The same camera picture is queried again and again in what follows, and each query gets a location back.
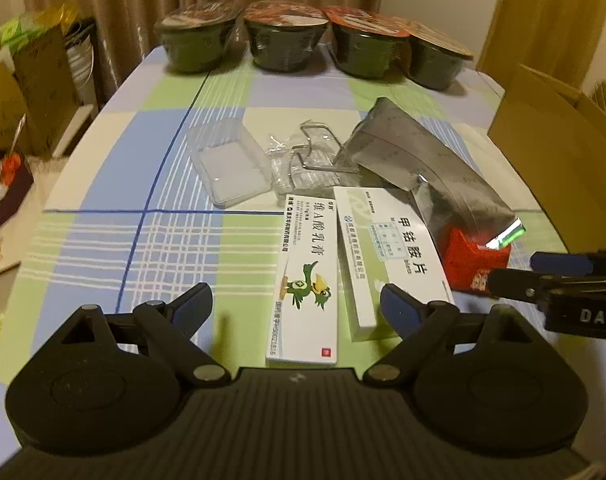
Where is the yellow foil wrapping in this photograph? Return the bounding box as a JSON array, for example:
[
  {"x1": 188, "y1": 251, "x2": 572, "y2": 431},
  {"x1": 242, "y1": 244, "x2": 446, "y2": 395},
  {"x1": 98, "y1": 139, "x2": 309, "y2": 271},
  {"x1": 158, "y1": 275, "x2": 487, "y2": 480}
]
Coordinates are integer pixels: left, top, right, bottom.
[{"x1": 33, "y1": 2, "x2": 79, "y2": 32}]

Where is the golden yellow curtain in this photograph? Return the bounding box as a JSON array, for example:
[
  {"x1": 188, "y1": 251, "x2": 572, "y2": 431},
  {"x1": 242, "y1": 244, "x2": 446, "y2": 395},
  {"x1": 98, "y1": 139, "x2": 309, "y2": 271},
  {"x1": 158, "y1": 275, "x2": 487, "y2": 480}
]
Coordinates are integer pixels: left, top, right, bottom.
[{"x1": 478, "y1": 0, "x2": 606, "y2": 88}]

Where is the orange-lid noodle bowl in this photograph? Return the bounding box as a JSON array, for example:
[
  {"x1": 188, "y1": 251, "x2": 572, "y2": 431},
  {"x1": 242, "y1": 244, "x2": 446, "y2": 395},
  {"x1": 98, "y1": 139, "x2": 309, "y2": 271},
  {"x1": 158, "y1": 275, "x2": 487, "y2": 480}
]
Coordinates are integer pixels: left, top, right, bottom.
[{"x1": 405, "y1": 21, "x2": 474, "y2": 91}]

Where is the checkered tablecloth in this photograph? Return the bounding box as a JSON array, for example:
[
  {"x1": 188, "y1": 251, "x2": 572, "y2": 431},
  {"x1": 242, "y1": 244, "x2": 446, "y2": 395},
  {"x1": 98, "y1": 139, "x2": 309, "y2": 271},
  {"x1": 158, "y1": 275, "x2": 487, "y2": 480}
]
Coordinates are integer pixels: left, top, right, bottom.
[{"x1": 0, "y1": 48, "x2": 563, "y2": 464}]

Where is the brown-lid noodle bowl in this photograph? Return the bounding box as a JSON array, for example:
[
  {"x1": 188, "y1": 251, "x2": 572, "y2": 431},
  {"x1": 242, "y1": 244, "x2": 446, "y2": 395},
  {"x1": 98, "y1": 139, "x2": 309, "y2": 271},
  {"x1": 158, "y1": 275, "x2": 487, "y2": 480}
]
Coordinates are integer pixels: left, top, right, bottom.
[{"x1": 243, "y1": 0, "x2": 329, "y2": 73}]

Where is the dark-lid noodle bowl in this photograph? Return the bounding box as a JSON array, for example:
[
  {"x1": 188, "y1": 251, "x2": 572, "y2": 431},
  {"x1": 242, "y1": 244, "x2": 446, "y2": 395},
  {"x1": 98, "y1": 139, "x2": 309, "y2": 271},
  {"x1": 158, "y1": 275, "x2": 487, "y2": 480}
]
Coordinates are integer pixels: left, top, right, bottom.
[{"x1": 154, "y1": 2, "x2": 241, "y2": 74}]

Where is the green paper box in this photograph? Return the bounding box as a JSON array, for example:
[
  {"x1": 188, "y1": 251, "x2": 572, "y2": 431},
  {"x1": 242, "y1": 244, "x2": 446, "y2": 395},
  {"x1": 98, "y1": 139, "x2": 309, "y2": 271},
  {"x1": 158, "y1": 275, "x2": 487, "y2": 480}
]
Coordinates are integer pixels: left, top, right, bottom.
[{"x1": 0, "y1": 12, "x2": 45, "y2": 52}]

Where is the brown cardboard box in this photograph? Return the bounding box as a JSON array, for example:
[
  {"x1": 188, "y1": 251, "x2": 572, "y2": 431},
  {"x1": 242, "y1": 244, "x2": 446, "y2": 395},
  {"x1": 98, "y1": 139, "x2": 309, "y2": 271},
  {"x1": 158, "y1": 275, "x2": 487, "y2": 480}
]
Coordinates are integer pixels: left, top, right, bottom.
[{"x1": 488, "y1": 65, "x2": 606, "y2": 252}]

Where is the white duck medicine box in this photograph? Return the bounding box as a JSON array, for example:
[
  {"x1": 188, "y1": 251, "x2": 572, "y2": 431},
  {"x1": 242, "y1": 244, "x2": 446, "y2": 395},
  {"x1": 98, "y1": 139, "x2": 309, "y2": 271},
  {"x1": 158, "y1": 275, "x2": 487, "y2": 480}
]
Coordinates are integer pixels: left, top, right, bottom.
[{"x1": 265, "y1": 194, "x2": 339, "y2": 366}]

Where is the clear plastic blister tray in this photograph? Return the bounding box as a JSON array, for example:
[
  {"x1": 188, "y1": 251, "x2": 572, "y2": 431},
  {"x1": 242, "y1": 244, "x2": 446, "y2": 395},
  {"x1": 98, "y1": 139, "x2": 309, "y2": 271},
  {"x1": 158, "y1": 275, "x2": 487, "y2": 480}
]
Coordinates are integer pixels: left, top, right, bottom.
[{"x1": 187, "y1": 118, "x2": 272, "y2": 208}]

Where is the red-lid noodle bowl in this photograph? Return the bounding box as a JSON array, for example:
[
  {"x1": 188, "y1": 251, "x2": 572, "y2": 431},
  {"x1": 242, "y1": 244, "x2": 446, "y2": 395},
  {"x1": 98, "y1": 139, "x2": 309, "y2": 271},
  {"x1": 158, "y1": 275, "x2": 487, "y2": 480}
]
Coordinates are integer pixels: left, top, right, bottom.
[{"x1": 322, "y1": 6, "x2": 410, "y2": 80}]

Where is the white green medicine box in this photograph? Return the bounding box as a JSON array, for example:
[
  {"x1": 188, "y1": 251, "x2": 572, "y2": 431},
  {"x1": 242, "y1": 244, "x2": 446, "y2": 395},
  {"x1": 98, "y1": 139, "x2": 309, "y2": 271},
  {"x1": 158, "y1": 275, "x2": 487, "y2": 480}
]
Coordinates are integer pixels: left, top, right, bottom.
[{"x1": 333, "y1": 186, "x2": 454, "y2": 341}]

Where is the wire holder in plastic bag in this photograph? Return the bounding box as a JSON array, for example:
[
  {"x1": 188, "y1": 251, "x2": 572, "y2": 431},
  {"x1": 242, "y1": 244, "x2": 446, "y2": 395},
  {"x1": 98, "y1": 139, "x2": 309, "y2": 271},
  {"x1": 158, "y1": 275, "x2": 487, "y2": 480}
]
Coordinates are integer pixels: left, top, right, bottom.
[{"x1": 266, "y1": 120, "x2": 360, "y2": 197}]

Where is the cardboard boxes stack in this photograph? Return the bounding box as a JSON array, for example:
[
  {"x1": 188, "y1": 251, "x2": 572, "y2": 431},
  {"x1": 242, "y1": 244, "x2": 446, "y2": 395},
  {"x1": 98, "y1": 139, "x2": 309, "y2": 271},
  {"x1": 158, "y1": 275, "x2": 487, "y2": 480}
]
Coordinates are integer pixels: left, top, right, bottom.
[{"x1": 0, "y1": 27, "x2": 80, "y2": 158}]

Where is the silver foil pouch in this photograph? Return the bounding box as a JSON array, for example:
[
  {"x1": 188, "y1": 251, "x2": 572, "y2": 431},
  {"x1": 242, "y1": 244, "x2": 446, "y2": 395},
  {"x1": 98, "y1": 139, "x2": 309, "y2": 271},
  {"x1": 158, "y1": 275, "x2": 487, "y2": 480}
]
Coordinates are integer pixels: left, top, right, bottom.
[{"x1": 344, "y1": 96, "x2": 525, "y2": 252}]

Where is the dark red tray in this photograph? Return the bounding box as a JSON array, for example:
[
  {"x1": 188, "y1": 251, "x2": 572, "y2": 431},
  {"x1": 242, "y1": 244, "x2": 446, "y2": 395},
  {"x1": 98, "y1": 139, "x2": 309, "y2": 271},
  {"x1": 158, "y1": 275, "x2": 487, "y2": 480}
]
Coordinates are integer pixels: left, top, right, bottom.
[{"x1": 0, "y1": 152, "x2": 34, "y2": 226}]

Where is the red candy wrapper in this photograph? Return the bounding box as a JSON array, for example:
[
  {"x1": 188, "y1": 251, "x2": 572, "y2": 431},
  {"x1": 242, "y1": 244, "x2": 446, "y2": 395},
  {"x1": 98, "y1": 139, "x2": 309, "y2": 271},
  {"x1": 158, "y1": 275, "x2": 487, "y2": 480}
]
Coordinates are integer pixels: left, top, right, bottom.
[{"x1": 440, "y1": 228, "x2": 511, "y2": 295}]

